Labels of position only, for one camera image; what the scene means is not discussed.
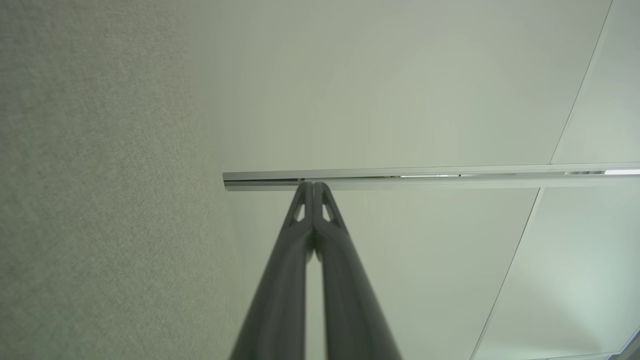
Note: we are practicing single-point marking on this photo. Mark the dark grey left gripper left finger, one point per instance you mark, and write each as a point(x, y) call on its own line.
point(280, 300)

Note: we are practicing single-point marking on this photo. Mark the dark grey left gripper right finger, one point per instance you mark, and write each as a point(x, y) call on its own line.
point(350, 310)

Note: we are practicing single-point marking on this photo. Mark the aluminium frame post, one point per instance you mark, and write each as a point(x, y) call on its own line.
point(450, 182)

